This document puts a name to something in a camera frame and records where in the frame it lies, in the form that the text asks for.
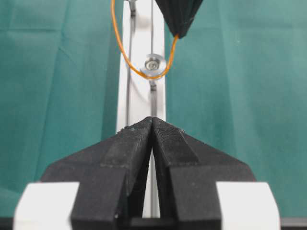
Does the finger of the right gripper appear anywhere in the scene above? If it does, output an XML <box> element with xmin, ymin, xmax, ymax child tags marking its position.
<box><xmin>183</xmin><ymin>0</ymin><xmax>203</xmax><ymax>36</ymax></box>
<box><xmin>156</xmin><ymin>0</ymin><xmax>183</xmax><ymax>38</ymax></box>

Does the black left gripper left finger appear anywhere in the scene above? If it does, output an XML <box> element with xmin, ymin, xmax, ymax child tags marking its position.
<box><xmin>41</xmin><ymin>117</ymin><xmax>153</xmax><ymax>230</ymax></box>

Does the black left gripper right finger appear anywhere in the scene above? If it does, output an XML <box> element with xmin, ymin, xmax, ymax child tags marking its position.
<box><xmin>152</xmin><ymin>117</ymin><xmax>255</xmax><ymax>230</ymax></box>

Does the orange rubber band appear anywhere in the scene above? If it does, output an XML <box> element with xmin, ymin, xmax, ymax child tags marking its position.
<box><xmin>111</xmin><ymin>0</ymin><xmax>179</xmax><ymax>80</ymax></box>

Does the near silver knob shaft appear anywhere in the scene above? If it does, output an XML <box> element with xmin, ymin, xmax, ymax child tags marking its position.
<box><xmin>140</xmin><ymin>53</ymin><xmax>166</xmax><ymax>92</ymax></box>

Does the green cloth mat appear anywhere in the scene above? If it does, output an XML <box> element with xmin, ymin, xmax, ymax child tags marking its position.
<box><xmin>0</xmin><ymin>0</ymin><xmax>307</xmax><ymax>217</ymax></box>

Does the aluminium extrusion rail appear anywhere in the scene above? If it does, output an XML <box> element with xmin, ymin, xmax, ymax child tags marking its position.
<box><xmin>116</xmin><ymin>0</ymin><xmax>166</xmax><ymax>218</ymax></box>

